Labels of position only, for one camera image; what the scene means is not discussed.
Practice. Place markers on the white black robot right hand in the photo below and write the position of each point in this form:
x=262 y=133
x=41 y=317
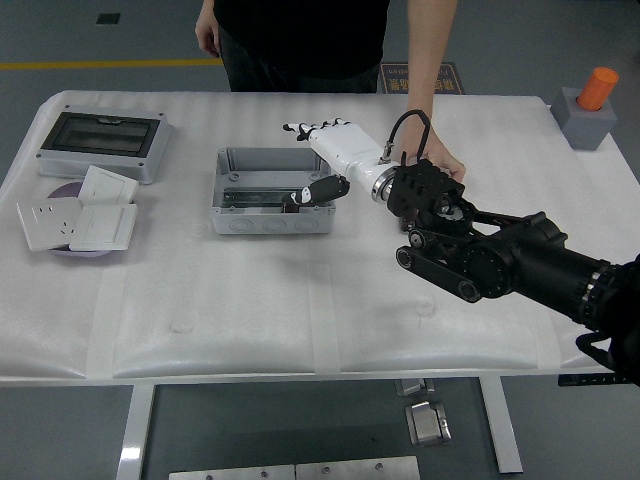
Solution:
x=345 y=145

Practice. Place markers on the person's left hand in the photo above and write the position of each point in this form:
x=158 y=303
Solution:
x=442 y=150

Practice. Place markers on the person's right hand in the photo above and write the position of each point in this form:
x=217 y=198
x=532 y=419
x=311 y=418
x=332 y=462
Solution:
x=207 y=36

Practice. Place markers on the person's left forearm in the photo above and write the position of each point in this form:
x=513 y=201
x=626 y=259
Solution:
x=430 y=55

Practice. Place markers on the person's right forearm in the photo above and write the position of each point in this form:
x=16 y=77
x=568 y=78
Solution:
x=207 y=9

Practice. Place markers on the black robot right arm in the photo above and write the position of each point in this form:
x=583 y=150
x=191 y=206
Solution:
x=525 y=260

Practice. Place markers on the open grey junction box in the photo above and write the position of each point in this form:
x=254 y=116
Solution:
x=260 y=180

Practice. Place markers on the grey box with dark window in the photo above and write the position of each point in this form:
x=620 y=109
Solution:
x=100 y=132

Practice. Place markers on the brown floor sign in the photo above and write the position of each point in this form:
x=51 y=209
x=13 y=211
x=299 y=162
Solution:
x=450 y=80

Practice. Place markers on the person's torso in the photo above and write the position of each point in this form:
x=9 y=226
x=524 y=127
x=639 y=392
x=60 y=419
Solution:
x=300 y=40

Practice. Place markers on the dark floor vent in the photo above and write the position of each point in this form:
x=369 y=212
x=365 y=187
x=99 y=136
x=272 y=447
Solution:
x=107 y=19

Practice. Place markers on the grey block holder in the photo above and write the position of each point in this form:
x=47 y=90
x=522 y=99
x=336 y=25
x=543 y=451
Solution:
x=582 y=127

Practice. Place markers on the orange cylinder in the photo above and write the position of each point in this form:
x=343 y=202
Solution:
x=597 y=87

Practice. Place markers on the white foam table mat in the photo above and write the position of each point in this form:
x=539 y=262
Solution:
x=250 y=300

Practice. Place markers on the purple round plate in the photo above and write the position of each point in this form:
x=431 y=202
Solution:
x=67 y=191

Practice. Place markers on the black table control panel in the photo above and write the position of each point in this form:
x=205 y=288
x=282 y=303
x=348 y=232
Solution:
x=585 y=380

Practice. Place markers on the silver metal block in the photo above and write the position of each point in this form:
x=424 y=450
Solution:
x=427 y=425

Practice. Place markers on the white table leg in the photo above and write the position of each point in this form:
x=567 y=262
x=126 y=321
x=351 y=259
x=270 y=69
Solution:
x=500 y=425
x=135 y=435

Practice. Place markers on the grey metal floor plate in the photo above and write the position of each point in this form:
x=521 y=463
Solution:
x=357 y=470
x=230 y=474

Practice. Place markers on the white wall switch panel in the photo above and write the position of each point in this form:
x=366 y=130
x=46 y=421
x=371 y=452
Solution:
x=105 y=227
x=107 y=185

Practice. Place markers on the small silver metal bracket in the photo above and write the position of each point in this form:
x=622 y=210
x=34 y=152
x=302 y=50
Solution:
x=412 y=387

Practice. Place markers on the white wall socket panel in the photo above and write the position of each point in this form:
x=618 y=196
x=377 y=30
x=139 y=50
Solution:
x=47 y=222

